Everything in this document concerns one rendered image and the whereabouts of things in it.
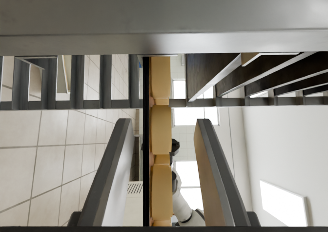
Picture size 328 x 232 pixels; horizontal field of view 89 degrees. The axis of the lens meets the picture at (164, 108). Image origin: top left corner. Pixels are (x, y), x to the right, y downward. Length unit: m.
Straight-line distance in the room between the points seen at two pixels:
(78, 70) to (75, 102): 0.11
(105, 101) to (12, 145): 0.71
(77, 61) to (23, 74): 0.18
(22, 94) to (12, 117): 0.47
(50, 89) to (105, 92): 0.18
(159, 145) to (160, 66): 0.07
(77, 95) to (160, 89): 0.47
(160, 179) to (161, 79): 0.09
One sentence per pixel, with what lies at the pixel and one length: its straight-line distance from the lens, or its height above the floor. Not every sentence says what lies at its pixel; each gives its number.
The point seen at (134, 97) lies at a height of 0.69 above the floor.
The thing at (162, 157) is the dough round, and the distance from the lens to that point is 0.23.
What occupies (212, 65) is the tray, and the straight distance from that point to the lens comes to 0.27.
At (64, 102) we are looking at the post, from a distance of 0.63.
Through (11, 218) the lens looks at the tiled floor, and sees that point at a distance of 1.28.
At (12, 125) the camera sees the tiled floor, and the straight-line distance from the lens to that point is 1.18.
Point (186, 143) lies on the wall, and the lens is 4.70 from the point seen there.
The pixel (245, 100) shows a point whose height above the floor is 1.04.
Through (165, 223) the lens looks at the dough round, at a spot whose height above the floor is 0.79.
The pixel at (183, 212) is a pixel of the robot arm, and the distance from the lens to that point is 0.80.
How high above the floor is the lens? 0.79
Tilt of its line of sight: level
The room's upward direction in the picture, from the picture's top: 89 degrees clockwise
